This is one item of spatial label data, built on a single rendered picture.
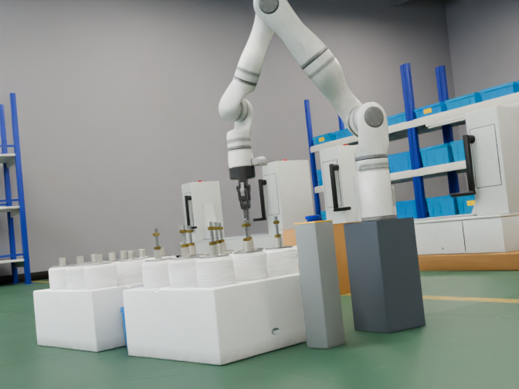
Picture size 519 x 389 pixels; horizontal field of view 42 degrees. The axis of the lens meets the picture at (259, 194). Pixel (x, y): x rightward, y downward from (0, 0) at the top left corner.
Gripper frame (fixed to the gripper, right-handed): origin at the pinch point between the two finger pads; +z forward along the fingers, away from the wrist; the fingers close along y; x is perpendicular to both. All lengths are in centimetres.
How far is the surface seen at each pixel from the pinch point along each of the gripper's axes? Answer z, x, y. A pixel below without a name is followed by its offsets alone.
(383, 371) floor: 35, 29, 57
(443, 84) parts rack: -137, 187, -571
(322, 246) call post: 10.2, 20.2, 26.0
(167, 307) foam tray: 21.6, -20.5, 23.8
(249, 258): 11.4, 1.5, 21.3
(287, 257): 12.6, 10.9, 12.0
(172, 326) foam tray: 26.3, -19.4, 24.8
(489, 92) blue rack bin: -104, 204, -459
